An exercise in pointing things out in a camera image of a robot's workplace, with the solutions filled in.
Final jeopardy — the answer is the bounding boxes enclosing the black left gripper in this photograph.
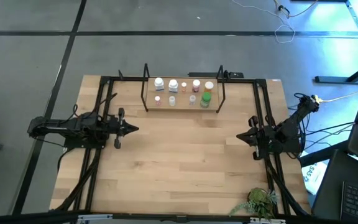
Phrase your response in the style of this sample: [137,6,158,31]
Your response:
[106,108,140,149]

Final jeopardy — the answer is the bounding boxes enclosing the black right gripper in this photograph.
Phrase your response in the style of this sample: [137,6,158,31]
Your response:
[236,115,276,160]

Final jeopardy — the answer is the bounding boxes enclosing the green caffeine bottle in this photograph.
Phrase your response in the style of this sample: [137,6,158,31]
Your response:
[200,91,213,109]

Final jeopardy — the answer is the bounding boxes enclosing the wooden shelf black metal legs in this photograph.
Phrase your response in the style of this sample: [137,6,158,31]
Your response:
[140,63,226,114]

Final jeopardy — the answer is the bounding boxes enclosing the green potted plant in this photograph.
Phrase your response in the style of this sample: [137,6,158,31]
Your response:
[228,187,281,222]

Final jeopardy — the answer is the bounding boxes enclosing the black desk leg bar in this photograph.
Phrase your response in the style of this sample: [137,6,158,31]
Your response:
[300,139,351,167]

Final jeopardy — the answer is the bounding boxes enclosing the white printed paper sheet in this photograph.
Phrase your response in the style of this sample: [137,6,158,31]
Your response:
[301,151,329,195]

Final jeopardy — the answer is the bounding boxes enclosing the black side desk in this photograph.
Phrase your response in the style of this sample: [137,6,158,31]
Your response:
[311,149,358,224]

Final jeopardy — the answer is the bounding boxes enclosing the black floor stand base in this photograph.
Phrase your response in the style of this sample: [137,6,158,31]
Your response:
[314,57,358,84]

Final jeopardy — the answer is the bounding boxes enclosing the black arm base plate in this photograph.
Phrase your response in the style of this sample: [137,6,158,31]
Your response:
[257,128,301,154]
[63,124,109,149]

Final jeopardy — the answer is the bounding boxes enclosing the black aluminium rail frame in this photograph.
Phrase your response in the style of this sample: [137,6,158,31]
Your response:
[56,75,310,217]

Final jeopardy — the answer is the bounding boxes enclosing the yellow extension cord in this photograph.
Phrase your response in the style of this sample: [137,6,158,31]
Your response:
[310,89,358,105]

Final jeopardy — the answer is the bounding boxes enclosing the black floor cable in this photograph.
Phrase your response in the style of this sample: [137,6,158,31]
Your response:
[290,121,356,150]

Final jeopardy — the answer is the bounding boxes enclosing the white floor cable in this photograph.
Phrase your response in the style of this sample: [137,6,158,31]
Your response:
[231,0,296,44]

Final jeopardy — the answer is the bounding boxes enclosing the black plug yellow cable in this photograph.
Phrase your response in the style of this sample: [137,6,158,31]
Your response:
[273,0,319,19]

